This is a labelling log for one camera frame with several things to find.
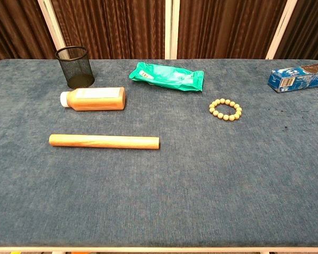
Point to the white table frame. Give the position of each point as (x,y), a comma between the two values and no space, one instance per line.
(148,249)

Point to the white screen frame post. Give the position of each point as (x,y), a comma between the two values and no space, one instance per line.
(171,26)
(51,29)
(281,29)

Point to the blue felt table cover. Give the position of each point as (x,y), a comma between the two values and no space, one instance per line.
(175,185)

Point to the green plastic packet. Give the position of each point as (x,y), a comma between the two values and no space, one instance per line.
(169,78)

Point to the wooden rolling pin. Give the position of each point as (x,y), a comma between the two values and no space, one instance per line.
(103,141)

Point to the brown pleated curtain panel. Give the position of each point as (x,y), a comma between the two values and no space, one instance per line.
(312,26)
(16,26)
(228,26)
(108,26)

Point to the orange bottle white cap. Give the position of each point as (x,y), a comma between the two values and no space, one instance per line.
(95,101)

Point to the blue cookie box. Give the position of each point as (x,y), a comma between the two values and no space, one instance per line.
(294,79)

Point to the black mesh pen cup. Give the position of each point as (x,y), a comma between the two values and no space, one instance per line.
(77,71)

